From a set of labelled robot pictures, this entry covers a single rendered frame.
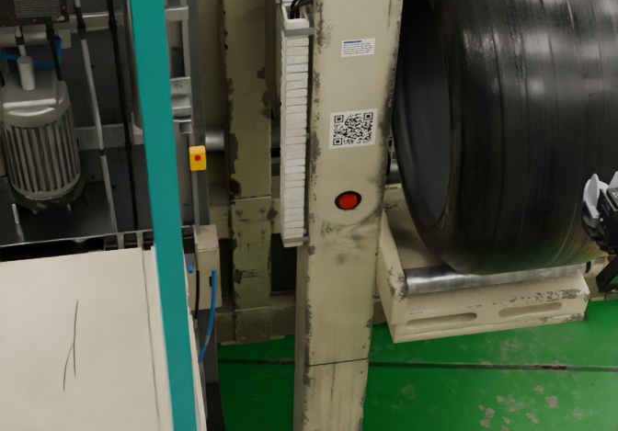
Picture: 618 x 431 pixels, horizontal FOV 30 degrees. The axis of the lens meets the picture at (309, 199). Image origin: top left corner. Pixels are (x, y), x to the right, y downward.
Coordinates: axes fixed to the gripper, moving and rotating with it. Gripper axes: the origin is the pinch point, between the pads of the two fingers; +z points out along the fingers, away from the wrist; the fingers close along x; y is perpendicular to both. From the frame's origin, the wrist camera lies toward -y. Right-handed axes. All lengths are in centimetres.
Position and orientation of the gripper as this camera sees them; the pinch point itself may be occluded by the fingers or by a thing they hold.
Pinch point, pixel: (593, 189)
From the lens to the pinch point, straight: 175.1
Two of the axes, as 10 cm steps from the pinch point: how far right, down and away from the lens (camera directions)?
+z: -1.7, -6.0, 7.8
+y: 0.0, -7.9, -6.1
